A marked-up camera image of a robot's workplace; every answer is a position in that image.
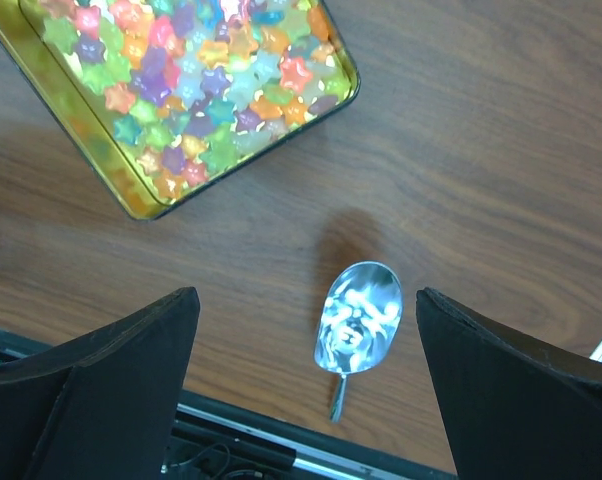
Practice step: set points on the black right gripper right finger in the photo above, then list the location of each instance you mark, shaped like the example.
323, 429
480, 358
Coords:
513, 406

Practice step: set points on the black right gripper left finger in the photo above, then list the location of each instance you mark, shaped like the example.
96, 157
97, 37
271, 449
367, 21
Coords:
102, 405

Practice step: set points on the silver metal scoop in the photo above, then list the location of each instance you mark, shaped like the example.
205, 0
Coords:
359, 320

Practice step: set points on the tin of star candies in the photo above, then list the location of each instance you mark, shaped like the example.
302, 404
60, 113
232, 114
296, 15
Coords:
165, 98

